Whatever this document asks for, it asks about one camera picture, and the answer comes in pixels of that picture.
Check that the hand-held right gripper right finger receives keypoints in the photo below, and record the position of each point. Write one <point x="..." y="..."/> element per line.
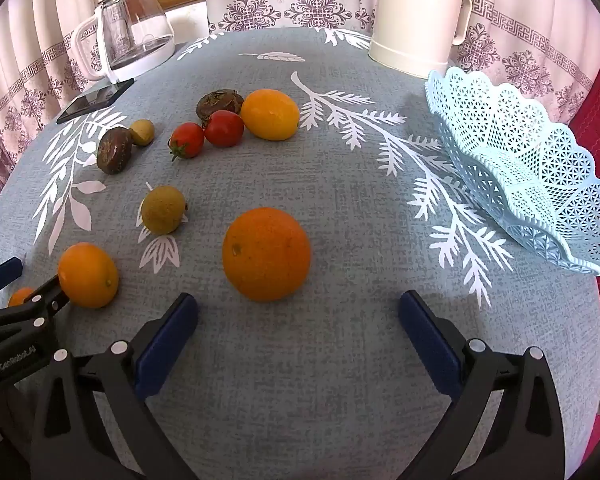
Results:
<point x="430" y="345"/>

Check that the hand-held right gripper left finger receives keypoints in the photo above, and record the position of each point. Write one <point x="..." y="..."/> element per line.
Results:
<point x="165" y="345"/>

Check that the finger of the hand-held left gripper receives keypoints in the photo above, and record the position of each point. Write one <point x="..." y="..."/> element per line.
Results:
<point x="50" y="295"/>
<point x="2" y="271"/>

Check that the small orange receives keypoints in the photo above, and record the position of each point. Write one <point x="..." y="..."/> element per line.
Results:
<point x="20" y="296"/>

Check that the medium orange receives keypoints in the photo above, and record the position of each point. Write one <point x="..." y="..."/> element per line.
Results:
<point x="87" y="275"/>

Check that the large orange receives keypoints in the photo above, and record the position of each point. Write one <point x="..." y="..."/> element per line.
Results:
<point x="266" y="255"/>

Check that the large green-yellow longan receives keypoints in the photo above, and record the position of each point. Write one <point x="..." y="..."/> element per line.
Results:
<point x="162" y="209"/>

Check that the brown water chestnut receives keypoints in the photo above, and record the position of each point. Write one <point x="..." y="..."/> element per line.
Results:
<point x="114" y="151"/>
<point x="219" y="102"/>

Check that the small green-yellow longan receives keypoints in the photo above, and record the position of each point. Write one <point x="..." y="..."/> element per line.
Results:
<point x="141" y="131"/>

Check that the light blue plastic basket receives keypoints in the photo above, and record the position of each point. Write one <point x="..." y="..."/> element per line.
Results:
<point x="555" y="185"/>

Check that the red tomato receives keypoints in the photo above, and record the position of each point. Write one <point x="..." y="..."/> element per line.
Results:
<point x="186" y="140"/>
<point x="223" y="128"/>

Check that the yellow lemon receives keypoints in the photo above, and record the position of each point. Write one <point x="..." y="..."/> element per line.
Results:
<point x="270" y="114"/>

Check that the grey leaf-print tablecloth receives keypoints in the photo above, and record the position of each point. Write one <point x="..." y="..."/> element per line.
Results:
<point x="330" y="360"/>

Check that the black smartphone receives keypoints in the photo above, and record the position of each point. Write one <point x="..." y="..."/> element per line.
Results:
<point x="95" y="100"/>

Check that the pink patterned curtain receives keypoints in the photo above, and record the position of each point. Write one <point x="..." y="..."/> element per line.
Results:
<point x="30" y="50"/>
<point x="280" y="0"/>

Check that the glass kettle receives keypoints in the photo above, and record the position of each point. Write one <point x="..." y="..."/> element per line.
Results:
<point x="130" y="35"/>

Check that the cream thermos jug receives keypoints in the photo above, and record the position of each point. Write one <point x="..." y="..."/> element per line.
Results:
<point x="415" y="20"/>

